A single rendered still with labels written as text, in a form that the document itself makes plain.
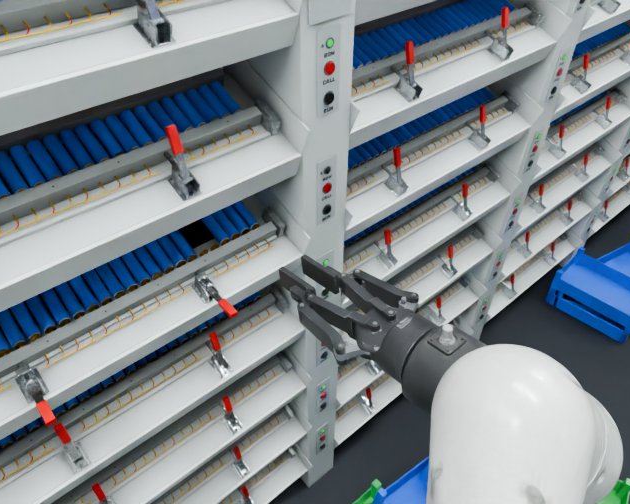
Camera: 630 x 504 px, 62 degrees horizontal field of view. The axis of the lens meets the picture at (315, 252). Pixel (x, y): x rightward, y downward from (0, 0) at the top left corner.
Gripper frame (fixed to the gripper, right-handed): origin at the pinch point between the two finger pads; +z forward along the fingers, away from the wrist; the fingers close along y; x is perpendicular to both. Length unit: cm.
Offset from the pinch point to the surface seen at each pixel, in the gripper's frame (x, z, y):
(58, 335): 3.4, 19.4, 28.7
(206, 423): 45, 27, 12
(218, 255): 3.6, 19.5, 3.3
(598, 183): 56, 27, -150
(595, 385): 103, -4, -106
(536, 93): 1, 16, -80
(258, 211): 3.1, 25.3, -8.6
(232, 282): 7.7, 17.0, 3.1
